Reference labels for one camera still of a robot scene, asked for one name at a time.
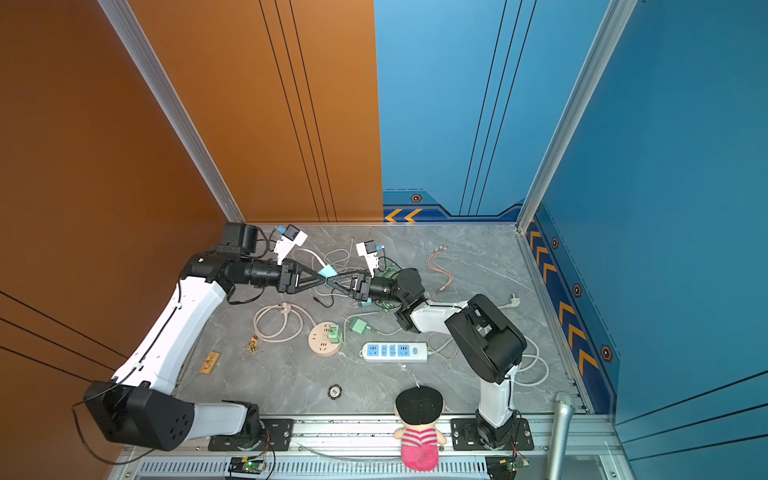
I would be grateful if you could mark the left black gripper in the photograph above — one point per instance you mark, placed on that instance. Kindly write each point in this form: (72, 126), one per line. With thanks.
(290, 278)

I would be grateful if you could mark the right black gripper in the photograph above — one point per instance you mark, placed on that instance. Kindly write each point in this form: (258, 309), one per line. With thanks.
(364, 288)

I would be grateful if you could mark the green charger adapter front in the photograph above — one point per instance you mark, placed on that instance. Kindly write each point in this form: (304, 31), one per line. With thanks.
(359, 326)

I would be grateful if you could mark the light green charger adapter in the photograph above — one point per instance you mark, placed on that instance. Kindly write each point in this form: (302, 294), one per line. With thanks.
(334, 333)

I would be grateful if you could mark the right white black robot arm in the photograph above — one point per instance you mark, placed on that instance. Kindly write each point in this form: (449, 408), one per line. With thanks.
(490, 343)

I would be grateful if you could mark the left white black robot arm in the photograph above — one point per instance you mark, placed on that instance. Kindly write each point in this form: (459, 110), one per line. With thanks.
(137, 406)

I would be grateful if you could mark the white blue power strip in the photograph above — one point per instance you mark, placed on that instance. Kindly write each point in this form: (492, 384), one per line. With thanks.
(394, 352)

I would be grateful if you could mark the small round black dial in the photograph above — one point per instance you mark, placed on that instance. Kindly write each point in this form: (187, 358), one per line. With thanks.
(335, 392)

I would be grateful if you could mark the small wooden block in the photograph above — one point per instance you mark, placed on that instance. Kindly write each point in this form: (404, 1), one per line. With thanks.
(209, 363)

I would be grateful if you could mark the plush doll black hat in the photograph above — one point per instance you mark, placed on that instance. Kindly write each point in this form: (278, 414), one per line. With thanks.
(419, 409)

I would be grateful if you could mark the left green circuit board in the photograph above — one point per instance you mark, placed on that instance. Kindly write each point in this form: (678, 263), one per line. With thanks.
(246, 466)

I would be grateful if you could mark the right circuit board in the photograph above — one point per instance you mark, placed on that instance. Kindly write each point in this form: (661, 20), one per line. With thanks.
(505, 467)

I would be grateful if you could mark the grey metal pole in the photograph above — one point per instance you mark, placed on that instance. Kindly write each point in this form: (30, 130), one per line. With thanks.
(562, 416)

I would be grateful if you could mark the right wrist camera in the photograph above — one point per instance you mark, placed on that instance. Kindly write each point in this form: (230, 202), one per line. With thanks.
(370, 250)

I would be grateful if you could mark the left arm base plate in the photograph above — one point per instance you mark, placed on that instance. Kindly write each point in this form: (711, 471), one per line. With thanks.
(271, 434)

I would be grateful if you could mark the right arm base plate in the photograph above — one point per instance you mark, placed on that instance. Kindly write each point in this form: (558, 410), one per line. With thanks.
(475, 434)

